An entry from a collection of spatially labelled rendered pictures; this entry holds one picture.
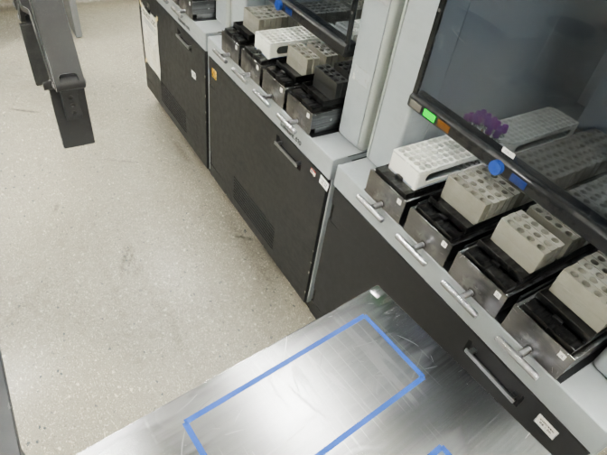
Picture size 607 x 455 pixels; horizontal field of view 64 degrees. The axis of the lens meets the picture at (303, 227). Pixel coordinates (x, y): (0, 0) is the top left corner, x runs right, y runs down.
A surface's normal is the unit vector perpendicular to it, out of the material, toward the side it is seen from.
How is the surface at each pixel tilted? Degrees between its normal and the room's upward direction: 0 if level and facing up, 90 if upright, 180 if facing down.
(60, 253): 0
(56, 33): 63
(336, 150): 0
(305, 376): 0
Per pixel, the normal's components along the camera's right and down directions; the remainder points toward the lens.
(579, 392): 0.12, -0.72
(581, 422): -0.84, 0.29
